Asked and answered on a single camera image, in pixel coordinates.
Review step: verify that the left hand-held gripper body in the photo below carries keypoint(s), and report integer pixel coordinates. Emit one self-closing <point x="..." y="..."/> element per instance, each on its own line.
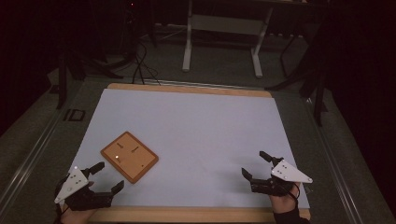
<point x="81" y="197"/>

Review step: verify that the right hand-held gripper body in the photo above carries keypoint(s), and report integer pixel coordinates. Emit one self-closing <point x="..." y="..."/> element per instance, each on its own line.
<point x="289" y="174"/>

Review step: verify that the small silver-headed screw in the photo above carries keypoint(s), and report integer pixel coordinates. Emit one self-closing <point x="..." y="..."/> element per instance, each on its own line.
<point x="117" y="157"/>

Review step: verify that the wooden board with slots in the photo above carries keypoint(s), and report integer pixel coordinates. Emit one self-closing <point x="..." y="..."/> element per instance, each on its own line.
<point x="137" y="165"/>

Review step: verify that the person's left hand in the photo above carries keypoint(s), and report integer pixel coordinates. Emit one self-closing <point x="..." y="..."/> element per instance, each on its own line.
<point x="77" y="217"/>

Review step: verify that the person's right hand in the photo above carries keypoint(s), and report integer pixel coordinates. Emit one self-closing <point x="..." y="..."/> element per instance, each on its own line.
<point x="285" y="203"/>

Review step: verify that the white table mat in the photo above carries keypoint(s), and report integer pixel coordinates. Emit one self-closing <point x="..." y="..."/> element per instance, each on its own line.
<point x="199" y="130"/>

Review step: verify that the black stand legs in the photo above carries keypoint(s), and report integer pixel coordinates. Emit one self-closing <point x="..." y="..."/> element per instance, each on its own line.
<point x="317" y="93"/>

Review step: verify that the black stand leg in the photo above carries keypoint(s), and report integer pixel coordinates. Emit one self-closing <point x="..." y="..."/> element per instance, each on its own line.
<point x="62" y="81"/>

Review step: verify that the metal floor rail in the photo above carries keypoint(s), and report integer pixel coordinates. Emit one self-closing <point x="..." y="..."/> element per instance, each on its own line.
<point x="28" y="161"/>
<point x="333" y="161"/>

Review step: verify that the small black floor frame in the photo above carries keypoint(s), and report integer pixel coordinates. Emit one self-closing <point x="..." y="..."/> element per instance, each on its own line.
<point x="74" y="115"/>

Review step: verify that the white metal stand frame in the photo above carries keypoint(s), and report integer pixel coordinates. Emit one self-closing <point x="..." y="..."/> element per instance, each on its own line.
<point x="224" y="25"/>

